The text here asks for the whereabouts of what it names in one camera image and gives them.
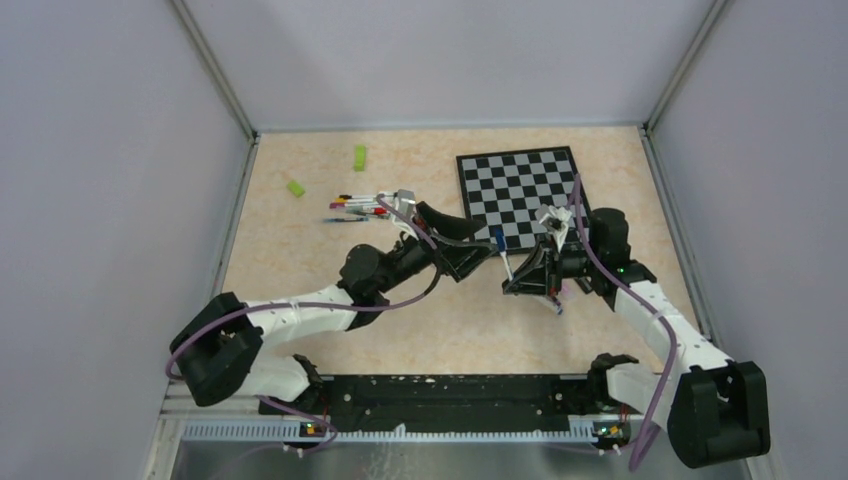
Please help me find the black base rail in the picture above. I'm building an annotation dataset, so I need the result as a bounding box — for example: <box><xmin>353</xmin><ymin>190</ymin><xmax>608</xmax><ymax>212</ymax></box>
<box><xmin>292</xmin><ymin>374</ymin><xmax>634</xmax><ymax>433</ymax></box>

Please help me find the black capped marker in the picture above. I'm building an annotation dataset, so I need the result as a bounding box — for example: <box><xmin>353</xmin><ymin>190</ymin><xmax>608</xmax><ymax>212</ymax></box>
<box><xmin>336</xmin><ymin>195</ymin><xmax>379</xmax><ymax>202</ymax></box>

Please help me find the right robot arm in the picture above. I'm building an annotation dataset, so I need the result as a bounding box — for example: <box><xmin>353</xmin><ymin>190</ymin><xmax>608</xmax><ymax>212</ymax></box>
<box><xmin>503</xmin><ymin>205</ymin><xmax>771</xmax><ymax>469</ymax></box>

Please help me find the green block near wall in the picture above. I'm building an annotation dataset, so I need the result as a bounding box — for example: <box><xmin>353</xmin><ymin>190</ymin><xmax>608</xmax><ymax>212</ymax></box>
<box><xmin>286</xmin><ymin>180</ymin><xmax>305</xmax><ymax>198</ymax></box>

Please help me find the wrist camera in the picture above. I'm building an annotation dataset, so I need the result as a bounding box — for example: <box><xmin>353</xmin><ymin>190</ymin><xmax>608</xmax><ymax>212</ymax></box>
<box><xmin>535</xmin><ymin>205</ymin><xmax>573</xmax><ymax>250</ymax></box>
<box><xmin>392</xmin><ymin>189</ymin><xmax>417</xmax><ymax>219</ymax></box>

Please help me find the black white chessboard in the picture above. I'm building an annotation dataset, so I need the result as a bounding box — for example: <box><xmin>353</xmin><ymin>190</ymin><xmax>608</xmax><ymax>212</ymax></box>
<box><xmin>456</xmin><ymin>146</ymin><xmax>578</xmax><ymax>254</ymax></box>

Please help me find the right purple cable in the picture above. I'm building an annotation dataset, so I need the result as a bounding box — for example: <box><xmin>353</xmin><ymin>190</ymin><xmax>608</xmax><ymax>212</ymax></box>
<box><xmin>569</xmin><ymin>173</ymin><xmax>680</xmax><ymax>473</ymax></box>

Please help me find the purple cable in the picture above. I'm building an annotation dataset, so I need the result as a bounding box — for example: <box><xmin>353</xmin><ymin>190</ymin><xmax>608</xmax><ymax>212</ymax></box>
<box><xmin>569</xmin><ymin>173</ymin><xmax>680</xmax><ymax>473</ymax></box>
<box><xmin>165</xmin><ymin>193</ymin><xmax>465</xmax><ymax>382</ymax></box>

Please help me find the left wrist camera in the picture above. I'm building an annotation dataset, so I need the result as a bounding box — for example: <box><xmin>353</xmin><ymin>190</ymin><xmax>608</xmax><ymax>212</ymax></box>
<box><xmin>392</xmin><ymin>189</ymin><xmax>417</xmax><ymax>219</ymax></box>

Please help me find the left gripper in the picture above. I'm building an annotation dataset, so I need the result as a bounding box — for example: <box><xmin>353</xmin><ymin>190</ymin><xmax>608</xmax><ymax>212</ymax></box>
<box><xmin>376</xmin><ymin>202</ymin><xmax>498</xmax><ymax>294</ymax></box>

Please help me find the blue thin pen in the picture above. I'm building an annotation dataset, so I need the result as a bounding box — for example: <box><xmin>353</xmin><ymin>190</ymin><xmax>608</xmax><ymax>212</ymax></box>
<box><xmin>322</xmin><ymin>217</ymin><xmax>370</xmax><ymax>224</ymax></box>

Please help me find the dark blue marker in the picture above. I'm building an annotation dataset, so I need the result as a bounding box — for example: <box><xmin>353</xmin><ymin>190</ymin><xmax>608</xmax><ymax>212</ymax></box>
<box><xmin>494</xmin><ymin>228</ymin><xmax>514</xmax><ymax>281</ymax></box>

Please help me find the blue capped white marker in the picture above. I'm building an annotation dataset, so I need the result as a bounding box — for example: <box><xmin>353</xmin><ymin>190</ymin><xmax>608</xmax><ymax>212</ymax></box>
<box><xmin>536</xmin><ymin>296</ymin><xmax>563</xmax><ymax>316</ymax></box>

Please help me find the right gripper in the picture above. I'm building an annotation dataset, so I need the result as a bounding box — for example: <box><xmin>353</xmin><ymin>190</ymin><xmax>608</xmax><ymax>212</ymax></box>
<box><xmin>502</xmin><ymin>233</ymin><xmax>600</xmax><ymax>298</ymax></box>

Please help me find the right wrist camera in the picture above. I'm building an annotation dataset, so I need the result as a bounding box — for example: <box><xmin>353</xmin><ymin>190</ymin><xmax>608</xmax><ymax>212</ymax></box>
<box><xmin>535</xmin><ymin>205</ymin><xmax>573</xmax><ymax>250</ymax></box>

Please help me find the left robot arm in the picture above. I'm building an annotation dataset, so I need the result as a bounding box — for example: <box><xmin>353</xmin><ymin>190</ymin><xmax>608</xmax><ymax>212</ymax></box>
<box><xmin>166</xmin><ymin>202</ymin><xmax>496</xmax><ymax>414</ymax></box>

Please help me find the aluminium frame rail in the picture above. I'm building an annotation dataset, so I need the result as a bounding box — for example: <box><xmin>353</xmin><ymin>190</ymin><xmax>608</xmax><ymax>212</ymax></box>
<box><xmin>158</xmin><ymin>376</ymin><xmax>664</xmax><ymax>445</ymax></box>

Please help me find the green block far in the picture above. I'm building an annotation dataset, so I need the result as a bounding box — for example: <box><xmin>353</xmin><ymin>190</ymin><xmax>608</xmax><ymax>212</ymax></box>
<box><xmin>353</xmin><ymin>145</ymin><xmax>367</xmax><ymax>172</ymax></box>

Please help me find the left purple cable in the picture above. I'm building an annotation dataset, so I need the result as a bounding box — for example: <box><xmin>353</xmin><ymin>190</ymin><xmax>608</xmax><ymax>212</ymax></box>
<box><xmin>165</xmin><ymin>193</ymin><xmax>465</xmax><ymax>382</ymax></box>

